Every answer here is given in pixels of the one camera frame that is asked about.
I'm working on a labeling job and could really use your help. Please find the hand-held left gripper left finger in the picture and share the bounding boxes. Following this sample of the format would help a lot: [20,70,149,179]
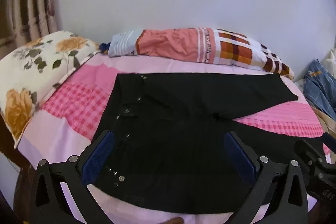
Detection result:
[31,130,116,224]

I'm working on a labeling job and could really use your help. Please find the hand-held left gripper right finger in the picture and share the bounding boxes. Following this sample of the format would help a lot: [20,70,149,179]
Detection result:
[223,131,309,224]

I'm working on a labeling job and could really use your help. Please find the orange plaid folded quilt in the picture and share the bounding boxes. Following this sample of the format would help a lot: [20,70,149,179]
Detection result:
[106,27,295,80]

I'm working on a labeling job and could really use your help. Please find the floral pillow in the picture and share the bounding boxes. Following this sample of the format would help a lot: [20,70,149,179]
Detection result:
[0,30,101,148]

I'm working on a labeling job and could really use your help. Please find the black pants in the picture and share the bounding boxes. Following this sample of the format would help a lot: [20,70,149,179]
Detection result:
[91,73,326,215]

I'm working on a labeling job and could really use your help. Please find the pink checked bedsheet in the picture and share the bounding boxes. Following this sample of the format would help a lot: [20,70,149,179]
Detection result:
[16,52,331,224]

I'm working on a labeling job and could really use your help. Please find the white cloth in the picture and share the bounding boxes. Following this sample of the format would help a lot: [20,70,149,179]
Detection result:
[322,49,336,67]

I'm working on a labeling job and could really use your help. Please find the dark blue cloth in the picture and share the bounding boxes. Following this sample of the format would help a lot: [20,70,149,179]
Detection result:
[99,42,110,56]

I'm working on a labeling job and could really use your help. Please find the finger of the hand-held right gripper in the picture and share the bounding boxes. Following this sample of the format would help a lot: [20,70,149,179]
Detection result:
[294,138,332,177]

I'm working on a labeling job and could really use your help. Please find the blue checked cloth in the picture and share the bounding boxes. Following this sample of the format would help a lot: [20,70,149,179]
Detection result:
[303,59,336,122]

